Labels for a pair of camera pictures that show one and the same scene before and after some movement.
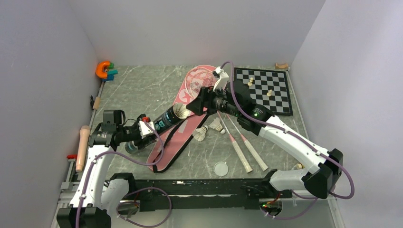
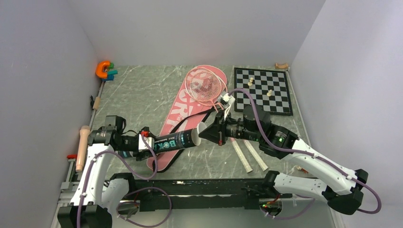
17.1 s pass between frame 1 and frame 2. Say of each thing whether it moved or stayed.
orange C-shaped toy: stayed
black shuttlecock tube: moved
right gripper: moved
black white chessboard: stayed
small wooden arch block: stayed
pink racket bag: stayed
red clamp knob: stayed
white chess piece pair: stayed
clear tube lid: moved
